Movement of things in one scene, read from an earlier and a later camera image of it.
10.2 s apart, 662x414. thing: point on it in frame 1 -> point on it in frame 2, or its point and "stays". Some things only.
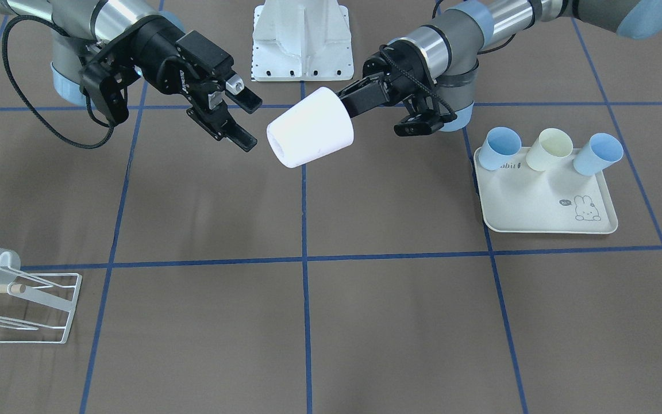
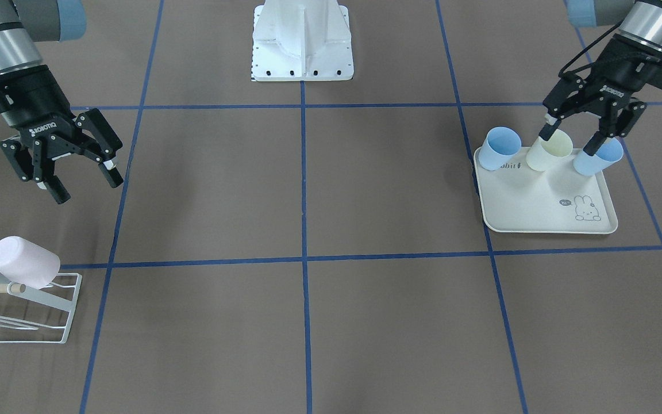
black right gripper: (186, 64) -> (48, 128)
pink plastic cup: (317, 125) -> (24, 262)
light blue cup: (601, 150) stays
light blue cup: (500, 144) stays
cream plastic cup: (551, 146) stays
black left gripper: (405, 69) -> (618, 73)
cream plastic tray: (518, 198) stays
